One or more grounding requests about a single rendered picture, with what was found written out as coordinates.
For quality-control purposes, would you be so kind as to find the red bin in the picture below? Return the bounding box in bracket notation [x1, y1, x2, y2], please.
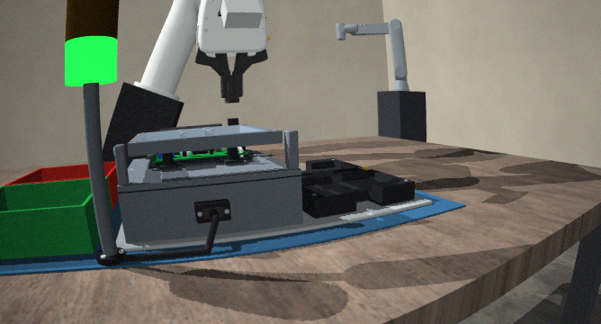
[4, 161, 119, 209]

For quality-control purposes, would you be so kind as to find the green circuit board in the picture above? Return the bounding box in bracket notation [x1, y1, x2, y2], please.
[152, 147, 248, 163]

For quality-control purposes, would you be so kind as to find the green bin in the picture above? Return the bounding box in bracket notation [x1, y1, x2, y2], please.
[0, 178, 100, 259]

